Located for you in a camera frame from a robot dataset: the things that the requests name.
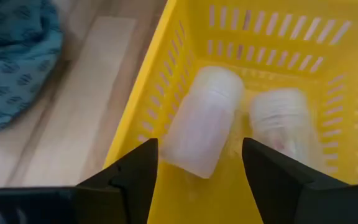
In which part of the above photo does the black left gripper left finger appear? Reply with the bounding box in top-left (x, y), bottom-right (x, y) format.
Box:
top-left (78, 139), bottom-right (159, 224)

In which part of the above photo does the clear small bottle ribbed cap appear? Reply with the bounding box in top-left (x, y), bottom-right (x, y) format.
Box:
top-left (249, 88), bottom-right (323, 170)

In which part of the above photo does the yellow plastic slotted basket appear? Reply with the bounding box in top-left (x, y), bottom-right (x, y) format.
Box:
top-left (103, 0), bottom-right (358, 224)

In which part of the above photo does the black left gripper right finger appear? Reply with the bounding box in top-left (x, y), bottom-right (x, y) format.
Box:
top-left (242, 138), bottom-right (347, 224)

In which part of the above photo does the teal patterned cloth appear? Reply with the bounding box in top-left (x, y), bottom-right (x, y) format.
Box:
top-left (0, 0), bottom-right (64, 135)

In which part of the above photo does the pinkish translucent small bottle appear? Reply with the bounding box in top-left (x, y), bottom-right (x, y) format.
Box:
top-left (159, 65), bottom-right (246, 180)

